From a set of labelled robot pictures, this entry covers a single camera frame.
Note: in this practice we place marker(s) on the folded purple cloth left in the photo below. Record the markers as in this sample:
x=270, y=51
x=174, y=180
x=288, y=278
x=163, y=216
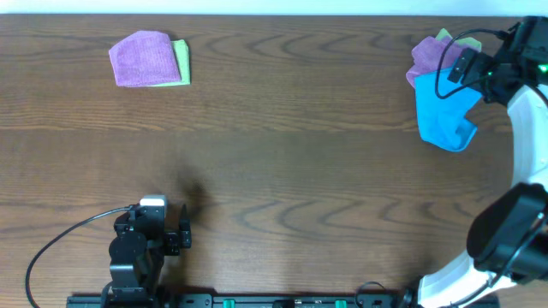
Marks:
x=144, y=58

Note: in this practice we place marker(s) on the blue microfiber cloth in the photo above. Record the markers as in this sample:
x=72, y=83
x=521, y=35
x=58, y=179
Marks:
x=443, y=122

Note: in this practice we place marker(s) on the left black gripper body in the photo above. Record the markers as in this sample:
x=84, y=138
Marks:
x=171, y=241

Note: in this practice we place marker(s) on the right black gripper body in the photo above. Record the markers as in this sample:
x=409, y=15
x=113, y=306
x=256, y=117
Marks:
x=480, y=68

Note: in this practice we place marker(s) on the black mounting rail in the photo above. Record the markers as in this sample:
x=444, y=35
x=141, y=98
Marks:
x=203, y=300

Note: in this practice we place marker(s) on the crumpled purple cloth right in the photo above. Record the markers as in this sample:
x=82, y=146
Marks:
x=426, y=56

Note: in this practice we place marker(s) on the folded green cloth left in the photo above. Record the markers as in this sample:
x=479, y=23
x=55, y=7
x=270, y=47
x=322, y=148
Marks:
x=182, y=56

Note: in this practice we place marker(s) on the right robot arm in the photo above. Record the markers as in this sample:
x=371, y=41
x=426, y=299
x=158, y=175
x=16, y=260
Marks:
x=507, y=242

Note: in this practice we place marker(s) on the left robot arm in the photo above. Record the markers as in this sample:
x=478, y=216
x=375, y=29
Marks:
x=137, y=256

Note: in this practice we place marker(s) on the green cloth right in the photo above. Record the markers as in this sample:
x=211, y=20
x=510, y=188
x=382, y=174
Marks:
x=472, y=43

